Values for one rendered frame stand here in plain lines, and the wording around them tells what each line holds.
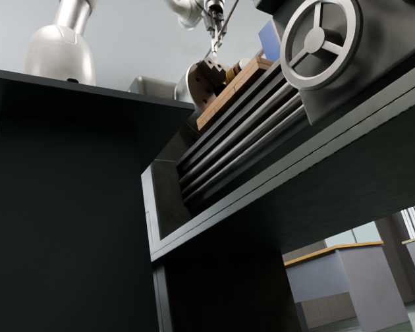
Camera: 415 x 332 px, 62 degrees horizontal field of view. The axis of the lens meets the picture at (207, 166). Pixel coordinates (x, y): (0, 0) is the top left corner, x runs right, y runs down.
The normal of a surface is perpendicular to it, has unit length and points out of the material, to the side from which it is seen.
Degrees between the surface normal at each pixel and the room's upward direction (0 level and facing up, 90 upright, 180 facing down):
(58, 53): 88
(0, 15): 180
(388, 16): 90
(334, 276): 90
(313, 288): 90
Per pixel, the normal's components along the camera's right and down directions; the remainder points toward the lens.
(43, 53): -0.11, -0.41
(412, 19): -0.84, -0.07
